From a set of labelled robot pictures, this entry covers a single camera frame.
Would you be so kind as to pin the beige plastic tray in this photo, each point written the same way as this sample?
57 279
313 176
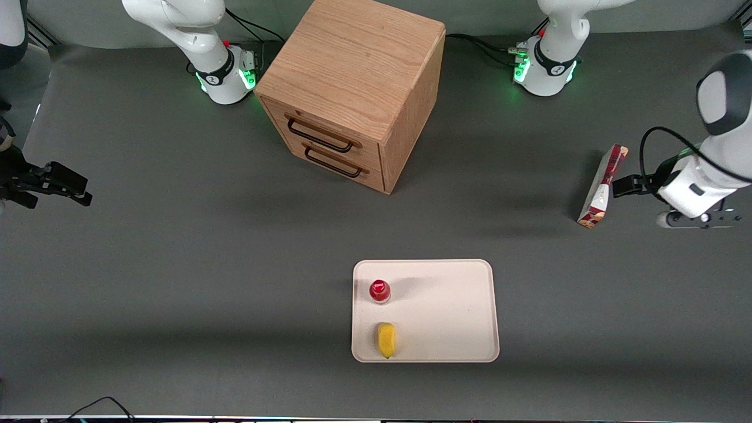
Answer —
446 311

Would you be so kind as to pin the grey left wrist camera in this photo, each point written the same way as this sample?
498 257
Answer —
681 220

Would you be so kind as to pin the wooden drawer cabinet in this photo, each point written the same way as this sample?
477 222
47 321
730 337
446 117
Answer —
352 64

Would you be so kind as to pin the red cookie box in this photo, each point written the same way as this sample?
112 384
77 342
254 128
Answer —
602 185

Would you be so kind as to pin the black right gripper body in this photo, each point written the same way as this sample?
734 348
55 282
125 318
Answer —
23 179

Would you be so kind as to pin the red capped bottle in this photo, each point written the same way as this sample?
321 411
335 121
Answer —
379 291

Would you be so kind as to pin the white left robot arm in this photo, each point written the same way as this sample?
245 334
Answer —
555 64

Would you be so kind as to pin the yellow lemon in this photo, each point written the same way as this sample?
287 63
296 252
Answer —
386 341

